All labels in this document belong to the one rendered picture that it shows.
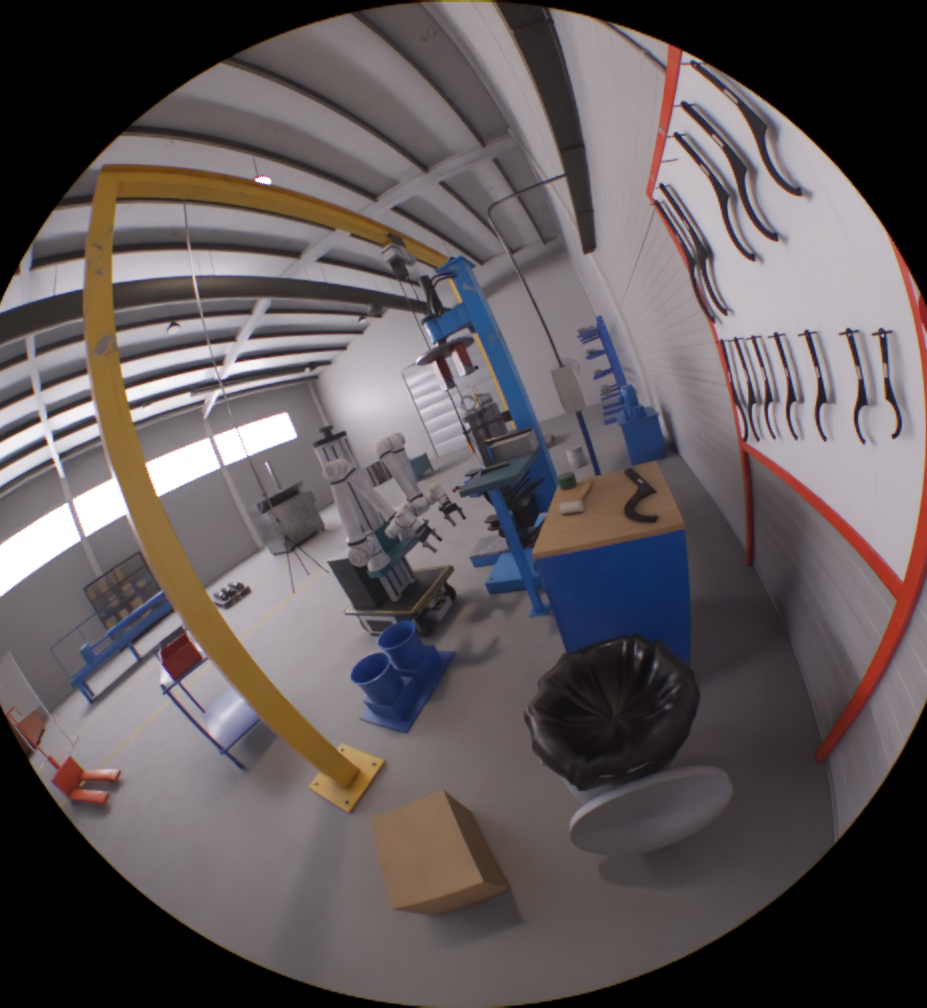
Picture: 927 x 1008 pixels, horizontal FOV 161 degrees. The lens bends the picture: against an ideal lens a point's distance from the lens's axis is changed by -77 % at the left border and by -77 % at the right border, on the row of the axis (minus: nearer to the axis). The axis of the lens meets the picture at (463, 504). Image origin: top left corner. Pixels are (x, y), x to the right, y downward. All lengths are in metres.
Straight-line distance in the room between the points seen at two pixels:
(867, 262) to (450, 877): 1.96
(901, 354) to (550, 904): 1.85
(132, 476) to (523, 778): 2.15
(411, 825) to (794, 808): 1.47
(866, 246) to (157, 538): 2.30
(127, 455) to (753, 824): 2.80
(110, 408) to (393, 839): 2.07
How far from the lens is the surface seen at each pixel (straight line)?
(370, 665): 2.30
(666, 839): 1.53
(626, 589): 1.31
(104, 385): 1.77
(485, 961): 1.61
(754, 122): 1.09
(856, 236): 0.97
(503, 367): 2.82
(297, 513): 10.30
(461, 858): 1.35
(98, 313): 2.01
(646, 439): 4.78
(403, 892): 1.42
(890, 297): 0.93
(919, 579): 1.04
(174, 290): 6.51
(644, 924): 1.52
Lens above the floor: 1.51
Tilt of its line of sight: 15 degrees down
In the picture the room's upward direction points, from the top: 23 degrees counter-clockwise
